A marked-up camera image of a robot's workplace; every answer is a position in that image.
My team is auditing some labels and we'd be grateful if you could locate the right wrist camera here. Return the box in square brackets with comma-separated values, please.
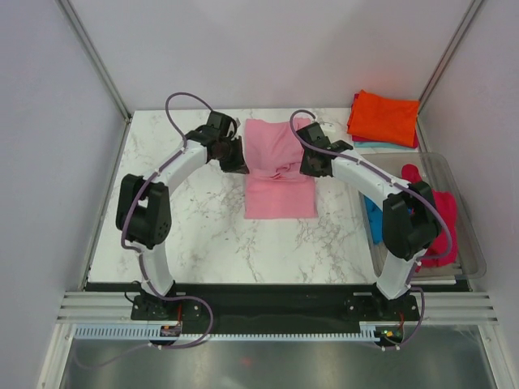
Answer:
[296, 122, 332, 148]

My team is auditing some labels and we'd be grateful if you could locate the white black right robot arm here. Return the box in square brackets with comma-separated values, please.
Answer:
[296, 131, 447, 319]

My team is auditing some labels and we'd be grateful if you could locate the crimson crumpled t shirt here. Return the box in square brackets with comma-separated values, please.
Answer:
[401, 164, 458, 269]

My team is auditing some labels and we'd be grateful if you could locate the left aluminium frame post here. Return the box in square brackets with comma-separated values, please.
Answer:
[56, 0, 132, 123]

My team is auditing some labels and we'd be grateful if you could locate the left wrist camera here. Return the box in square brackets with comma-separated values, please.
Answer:
[206, 111, 238, 138]

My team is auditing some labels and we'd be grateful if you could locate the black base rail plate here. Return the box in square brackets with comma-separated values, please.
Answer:
[86, 282, 420, 334]

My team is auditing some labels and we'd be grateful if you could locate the right aluminium frame post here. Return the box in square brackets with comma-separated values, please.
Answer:
[417, 0, 487, 117]

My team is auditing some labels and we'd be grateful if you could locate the pink t shirt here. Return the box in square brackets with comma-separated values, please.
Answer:
[244, 118, 318, 220]

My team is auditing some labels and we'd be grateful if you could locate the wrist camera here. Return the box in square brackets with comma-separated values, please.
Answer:
[206, 111, 238, 138]
[296, 122, 332, 148]

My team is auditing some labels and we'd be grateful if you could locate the clear plastic bin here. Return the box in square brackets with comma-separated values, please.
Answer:
[365, 152, 487, 284]

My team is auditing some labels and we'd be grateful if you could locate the aluminium frame post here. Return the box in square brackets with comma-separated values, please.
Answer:
[417, 0, 487, 117]
[56, 0, 132, 123]

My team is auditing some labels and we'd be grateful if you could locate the teal folded t shirt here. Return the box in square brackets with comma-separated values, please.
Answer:
[354, 141, 405, 149]

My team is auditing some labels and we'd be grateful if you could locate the aluminium front frame rail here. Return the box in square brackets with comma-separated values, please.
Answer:
[56, 289, 500, 325]

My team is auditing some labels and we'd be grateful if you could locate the blue crumpled t shirt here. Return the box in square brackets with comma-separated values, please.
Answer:
[363, 196, 383, 245]

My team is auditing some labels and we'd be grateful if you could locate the white slotted cable duct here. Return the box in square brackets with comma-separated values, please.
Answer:
[73, 323, 402, 342]

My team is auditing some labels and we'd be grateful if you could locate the orange folded t shirt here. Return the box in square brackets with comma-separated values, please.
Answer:
[346, 89, 419, 147]

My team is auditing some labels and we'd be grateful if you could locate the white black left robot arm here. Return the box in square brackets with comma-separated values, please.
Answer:
[116, 118, 249, 320]

